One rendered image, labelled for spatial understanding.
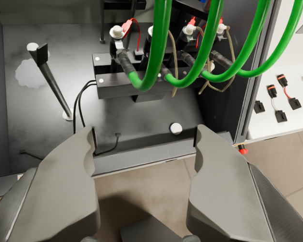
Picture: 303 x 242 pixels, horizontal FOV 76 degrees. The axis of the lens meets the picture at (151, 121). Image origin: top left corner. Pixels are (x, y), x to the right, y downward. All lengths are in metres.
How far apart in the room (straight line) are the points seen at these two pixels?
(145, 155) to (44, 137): 0.31
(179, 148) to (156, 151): 0.06
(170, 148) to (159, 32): 0.39
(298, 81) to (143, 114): 0.54
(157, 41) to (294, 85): 0.68
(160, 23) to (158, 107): 0.52
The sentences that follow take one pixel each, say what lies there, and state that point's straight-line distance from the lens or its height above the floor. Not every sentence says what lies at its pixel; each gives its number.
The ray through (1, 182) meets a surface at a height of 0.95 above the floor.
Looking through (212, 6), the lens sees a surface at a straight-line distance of 0.26.
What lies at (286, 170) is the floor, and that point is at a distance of 2.13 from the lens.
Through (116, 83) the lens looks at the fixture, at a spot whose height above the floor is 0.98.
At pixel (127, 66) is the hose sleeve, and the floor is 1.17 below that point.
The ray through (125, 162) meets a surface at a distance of 0.50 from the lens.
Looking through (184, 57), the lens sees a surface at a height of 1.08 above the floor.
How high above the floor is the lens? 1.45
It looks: 69 degrees down
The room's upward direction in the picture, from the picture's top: 40 degrees clockwise
